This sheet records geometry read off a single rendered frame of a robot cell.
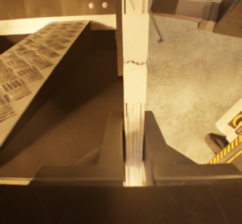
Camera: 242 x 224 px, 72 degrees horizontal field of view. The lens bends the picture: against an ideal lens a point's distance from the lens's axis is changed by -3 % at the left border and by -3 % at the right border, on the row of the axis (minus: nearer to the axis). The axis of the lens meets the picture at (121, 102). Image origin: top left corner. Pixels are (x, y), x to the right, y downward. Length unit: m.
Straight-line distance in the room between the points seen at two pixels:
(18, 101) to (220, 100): 1.21
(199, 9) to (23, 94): 0.32
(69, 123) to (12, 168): 0.10
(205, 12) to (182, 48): 0.81
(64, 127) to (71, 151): 0.06
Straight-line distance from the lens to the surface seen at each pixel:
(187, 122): 1.33
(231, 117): 1.29
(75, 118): 0.29
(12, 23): 1.02
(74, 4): 0.90
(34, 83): 0.37
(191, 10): 0.31
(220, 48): 1.20
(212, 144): 1.33
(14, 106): 0.32
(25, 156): 0.24
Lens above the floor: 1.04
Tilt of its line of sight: 63 degrees down
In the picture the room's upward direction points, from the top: 178 degrees counter-clockwise
